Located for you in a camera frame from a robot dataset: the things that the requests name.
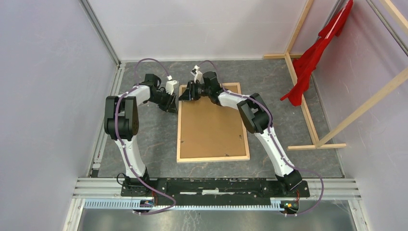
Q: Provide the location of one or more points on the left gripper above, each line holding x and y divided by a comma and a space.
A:
171, 106

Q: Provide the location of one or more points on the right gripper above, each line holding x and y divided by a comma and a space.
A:
189, 94

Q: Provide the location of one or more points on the white wooden picture frame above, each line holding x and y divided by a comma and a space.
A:
178, 134

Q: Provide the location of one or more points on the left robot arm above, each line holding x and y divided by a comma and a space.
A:
121, 123

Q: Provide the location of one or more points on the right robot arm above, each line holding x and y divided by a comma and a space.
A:
255, 116

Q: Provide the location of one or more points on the red cloth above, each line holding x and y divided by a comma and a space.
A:
306, 64

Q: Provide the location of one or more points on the wooden beam rack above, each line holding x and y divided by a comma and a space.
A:
322, 143

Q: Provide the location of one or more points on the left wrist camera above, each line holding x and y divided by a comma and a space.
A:
171, 85

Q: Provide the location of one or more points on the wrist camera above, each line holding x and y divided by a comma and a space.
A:
171, 85
198, 76

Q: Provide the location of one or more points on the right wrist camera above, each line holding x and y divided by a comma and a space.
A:
198, 76

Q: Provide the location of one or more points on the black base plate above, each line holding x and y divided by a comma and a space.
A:
213, 191

